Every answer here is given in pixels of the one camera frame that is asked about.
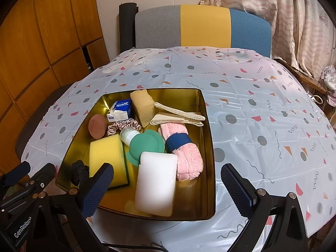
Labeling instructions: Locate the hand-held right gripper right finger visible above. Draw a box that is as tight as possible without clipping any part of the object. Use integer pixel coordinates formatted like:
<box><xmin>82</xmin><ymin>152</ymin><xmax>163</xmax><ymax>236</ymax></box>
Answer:
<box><xmin>220</xmin><ymin>163</ymin><xmax>307</xmax><ymax>252</ymax></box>

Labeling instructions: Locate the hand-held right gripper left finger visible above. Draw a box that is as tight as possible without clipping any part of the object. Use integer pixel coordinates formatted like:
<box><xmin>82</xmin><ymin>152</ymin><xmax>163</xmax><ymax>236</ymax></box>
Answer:
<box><xmin>34</xmin><ymin>162</ymin><xmax>114</xmax><ymax>252</ymax></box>

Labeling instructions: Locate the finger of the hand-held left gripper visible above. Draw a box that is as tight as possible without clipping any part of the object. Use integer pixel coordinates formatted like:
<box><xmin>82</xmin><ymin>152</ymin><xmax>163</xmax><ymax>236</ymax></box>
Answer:
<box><xmin>28</xmin><ymin>163</ymin><xmax>56</xmax><ymax>192</ymax></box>
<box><xmin>2</xmin><ymin>161</ymin><xmax>30</xmax><ymax>187</ymax></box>

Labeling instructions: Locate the black scrunchie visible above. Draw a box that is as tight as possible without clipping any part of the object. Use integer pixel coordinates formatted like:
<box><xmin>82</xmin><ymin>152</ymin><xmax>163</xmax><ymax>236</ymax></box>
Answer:
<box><xmin>70</xmin><ymin>160</ymin><xmax>91</xmax><ymax>188</ymax></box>

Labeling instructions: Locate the yellow sponge with green side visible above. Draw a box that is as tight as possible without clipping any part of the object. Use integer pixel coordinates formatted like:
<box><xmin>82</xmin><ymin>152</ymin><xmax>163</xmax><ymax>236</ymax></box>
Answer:
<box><xmin>89</xmin><ymin>134</ymin><xmax>130</xmax><ymax>189</ymax></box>

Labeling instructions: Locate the maroon tin box gold interior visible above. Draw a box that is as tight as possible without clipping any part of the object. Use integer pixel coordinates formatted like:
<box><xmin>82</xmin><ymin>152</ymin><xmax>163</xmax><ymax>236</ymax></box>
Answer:
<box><xmin>56</xmin><ymin>88</ymin><xmax>216</xmax><ymax>220</ymax></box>

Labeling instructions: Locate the pink towel with blue band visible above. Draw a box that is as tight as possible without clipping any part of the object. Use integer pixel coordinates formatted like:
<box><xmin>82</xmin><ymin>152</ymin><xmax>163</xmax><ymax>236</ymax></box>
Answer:
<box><xmin>158</xmin><ymin>122</ymin><xmax>204</xmax><ymax>181</ymax></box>

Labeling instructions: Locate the white sponge block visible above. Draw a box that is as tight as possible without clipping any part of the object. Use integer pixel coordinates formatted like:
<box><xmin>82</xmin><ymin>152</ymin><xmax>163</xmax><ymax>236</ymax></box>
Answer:
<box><xmin>134</xmin><ymin>151</ymin><xmax>178</xmax><ymax>217</ymax></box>

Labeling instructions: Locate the brown egg-shaped sponge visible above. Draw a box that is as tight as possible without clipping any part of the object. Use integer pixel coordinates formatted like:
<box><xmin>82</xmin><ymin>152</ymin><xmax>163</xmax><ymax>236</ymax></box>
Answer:
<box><xmin>88</xmin><ymin>114</ymin><xmax>108</xmax><ymax>139</ymax></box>

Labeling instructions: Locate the pink satin scrunchie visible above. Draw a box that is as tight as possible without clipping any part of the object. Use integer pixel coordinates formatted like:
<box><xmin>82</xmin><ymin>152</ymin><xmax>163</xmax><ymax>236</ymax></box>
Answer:
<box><xmin>106</xmin><ymin>119</ymin><xmax>142</xmax><ymax>136</ymax></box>

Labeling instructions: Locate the blue tissue pack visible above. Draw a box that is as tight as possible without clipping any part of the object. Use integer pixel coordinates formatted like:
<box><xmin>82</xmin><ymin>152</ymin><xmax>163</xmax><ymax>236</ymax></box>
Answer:
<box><xmin>106</xmin><ymin>99</ymin><xmax>132</xmax><ymax>122</ymax></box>

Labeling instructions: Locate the tan sponge block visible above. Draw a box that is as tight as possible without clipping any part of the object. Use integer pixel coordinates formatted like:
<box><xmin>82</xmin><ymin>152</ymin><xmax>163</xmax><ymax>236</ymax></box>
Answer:
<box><xmin>130</xmin><ymin>89</ymin><xmax>155</xmax><ymax>129</ymax></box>

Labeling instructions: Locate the cream cloth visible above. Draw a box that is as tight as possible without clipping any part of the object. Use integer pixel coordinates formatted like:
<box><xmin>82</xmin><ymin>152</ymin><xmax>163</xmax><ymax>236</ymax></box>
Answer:
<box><xmin>150</xmin><ymin>102</ymin><xmax>206</xmax><ymax>127</ymax></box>

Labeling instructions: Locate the patterned light blue tablecloth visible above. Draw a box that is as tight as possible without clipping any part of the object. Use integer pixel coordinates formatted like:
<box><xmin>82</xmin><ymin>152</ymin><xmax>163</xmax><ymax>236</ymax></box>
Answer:
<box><xmin>22</xmin><ymin>46</ymin><xmax>336</xmax><ymax>252</ymax></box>

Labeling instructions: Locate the dark wooden side table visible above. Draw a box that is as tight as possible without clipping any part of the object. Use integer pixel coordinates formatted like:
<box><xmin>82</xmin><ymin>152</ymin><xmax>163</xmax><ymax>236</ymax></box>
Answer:
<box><xmin>274</xmin><ymin>58</ymin><xmax>328</xmax><ymax>103</ymax></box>

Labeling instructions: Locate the wooden cabinet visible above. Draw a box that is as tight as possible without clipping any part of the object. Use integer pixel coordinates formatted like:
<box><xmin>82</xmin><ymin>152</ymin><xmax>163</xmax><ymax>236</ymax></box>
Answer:
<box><xmin>0</xmin><ymin>0</ymin><xmax>111</xmax><ymax>179</ymax></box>

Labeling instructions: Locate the patterned cloth bundle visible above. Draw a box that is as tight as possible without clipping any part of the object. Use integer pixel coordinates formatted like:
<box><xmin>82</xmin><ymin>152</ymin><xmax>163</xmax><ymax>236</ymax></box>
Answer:
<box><xmin>319</xmin><ymin>64</ymin><xmax>336</xmax><ymax>95</ymax></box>

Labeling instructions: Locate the grey yellow blue chair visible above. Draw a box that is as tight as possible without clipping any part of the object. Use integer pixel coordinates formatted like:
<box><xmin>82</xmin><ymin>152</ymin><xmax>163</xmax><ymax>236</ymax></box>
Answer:
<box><xmin>134</xmin><ymin>4</ymin><xmax>272</xmax><ymax>58</ymax></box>

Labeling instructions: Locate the beige patterned curtain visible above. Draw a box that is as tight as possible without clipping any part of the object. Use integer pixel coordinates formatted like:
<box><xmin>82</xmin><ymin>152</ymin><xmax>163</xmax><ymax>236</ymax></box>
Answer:
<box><xmin>201</xmin><ymin>0</ymin><xmax>336</xmax><ymax>76</ymax></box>

